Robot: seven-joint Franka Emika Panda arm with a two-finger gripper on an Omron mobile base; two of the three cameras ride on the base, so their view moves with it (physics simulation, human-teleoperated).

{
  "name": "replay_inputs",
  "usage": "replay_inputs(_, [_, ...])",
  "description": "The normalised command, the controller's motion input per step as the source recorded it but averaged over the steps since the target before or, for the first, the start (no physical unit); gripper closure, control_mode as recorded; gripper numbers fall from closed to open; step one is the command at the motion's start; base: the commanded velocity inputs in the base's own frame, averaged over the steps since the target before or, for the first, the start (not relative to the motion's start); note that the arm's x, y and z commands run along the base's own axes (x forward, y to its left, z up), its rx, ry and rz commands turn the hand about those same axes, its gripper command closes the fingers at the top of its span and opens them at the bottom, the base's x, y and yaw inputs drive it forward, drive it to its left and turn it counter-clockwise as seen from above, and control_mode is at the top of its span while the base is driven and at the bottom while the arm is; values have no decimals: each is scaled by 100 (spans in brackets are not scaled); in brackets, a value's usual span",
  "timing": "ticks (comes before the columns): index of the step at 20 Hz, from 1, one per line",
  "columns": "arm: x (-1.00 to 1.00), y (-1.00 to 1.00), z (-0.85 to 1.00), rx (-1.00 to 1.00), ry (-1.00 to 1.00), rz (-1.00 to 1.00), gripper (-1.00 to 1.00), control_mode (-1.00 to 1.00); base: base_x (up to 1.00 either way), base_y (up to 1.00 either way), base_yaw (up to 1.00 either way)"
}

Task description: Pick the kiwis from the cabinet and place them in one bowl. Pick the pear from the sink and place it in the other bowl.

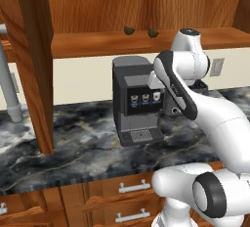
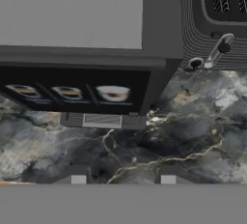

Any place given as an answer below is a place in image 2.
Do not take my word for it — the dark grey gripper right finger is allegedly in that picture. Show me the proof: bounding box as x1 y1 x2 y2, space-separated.
154 164 201 185

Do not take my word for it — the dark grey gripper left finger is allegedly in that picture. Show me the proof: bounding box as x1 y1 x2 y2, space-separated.
47 164 92 185

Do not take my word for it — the black coffee machine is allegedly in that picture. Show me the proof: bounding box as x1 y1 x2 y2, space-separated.
0 0 185 131

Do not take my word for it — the black toaster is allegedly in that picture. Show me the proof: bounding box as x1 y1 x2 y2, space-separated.
178 0 247 72

